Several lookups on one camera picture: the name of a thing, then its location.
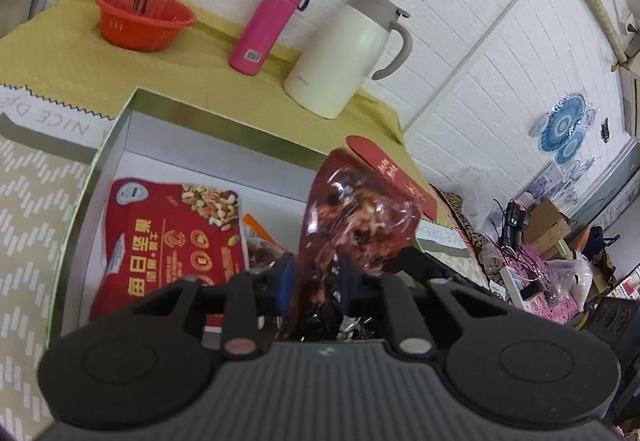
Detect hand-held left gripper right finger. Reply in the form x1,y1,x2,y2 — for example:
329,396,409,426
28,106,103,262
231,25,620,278
340,270,503,356

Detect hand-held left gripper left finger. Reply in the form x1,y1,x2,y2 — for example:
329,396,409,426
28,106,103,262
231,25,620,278
132,252,297,358

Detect maroon glossy snack packet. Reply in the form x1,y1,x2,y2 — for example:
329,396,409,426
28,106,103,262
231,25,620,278
280,148,426,342

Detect red nut snack packet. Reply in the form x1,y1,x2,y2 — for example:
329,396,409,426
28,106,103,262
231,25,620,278
89,177,251,322

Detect green cardboard box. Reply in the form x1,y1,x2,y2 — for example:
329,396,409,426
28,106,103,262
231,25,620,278
47,88,341,352

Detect brown patterned cloth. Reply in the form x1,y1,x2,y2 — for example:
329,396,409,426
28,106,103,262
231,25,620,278
430,186,506,292

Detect red envelope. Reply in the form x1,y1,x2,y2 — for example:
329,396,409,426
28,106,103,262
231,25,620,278
345,135,453,227

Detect black battery charger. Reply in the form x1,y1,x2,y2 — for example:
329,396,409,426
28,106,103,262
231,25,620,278
502,200,532,242

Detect pink plastic bags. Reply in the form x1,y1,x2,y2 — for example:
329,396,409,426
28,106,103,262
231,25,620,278
530,261,591,322

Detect brown cardboard box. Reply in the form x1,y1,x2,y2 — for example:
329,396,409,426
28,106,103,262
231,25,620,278
527,198,571,247

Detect cream thermal jug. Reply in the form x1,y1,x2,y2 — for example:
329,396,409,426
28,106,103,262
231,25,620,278
283,0,413,120

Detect blue round paper fan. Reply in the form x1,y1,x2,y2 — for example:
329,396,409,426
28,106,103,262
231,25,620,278
555,128,590,165
542,95,587,151

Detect pink thermos bottle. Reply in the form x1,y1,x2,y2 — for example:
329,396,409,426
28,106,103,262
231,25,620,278
228,0,312,77

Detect red plastic basket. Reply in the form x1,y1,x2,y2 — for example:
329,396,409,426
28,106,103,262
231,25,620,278
95,0,197,53

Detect yellow cloth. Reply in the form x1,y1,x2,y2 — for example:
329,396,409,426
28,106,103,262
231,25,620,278
0,0,406,157

